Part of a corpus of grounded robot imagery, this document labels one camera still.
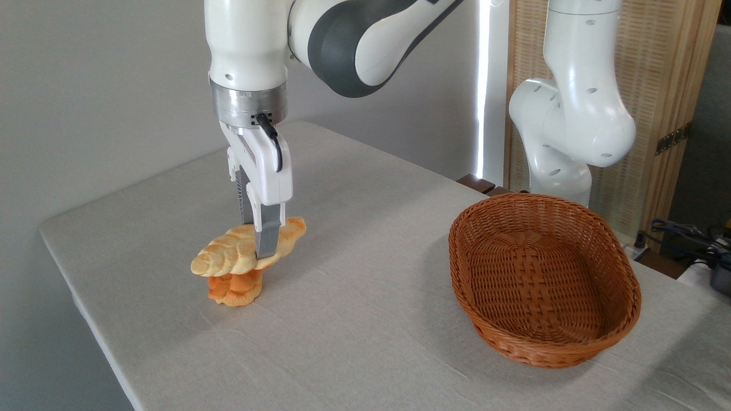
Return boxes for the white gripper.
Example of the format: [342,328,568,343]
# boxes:
[219,120,294,261]

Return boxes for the pale croissant bread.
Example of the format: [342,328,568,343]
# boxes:
[190,216,307,278]

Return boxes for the orange twisted pastry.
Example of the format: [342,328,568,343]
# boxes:
[207,268,264,308]

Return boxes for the light grey tablecloth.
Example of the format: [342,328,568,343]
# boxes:
[39,120,731,411]

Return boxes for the dark brown wooden furniture piece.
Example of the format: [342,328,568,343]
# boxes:
[456,174,510,197]

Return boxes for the brown wicker basket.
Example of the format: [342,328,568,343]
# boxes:
[448,192,642,369]

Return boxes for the dark metal screen hinge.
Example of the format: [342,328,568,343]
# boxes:
[655,122,691,156]

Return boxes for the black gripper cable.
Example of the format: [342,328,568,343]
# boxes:
[255,112,284,174]

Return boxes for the dark tangled cables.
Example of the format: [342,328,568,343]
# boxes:
[650,218,731,270]

